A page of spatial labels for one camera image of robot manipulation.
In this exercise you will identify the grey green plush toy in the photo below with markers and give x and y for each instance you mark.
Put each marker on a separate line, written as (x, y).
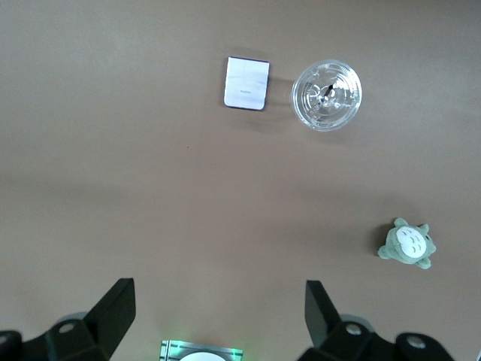
(407, 242)

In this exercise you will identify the brown table cover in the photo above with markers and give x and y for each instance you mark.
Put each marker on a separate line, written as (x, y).
(150, 188)

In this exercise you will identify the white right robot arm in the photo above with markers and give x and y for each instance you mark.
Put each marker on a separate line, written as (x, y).
(203, 356)

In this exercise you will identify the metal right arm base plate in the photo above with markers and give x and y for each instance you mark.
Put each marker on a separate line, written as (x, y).
(171, 351)

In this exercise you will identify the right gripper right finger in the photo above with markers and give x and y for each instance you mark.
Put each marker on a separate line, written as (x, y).
(321, 319)

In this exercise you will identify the clear plastic cup with lid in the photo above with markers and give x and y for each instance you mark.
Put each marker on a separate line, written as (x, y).
(327, 96)

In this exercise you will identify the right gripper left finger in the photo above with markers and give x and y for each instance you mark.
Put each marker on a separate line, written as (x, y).
(111, 316)

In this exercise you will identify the lavender sticky note pad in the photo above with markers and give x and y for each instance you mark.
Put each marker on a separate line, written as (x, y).
(246, 83)

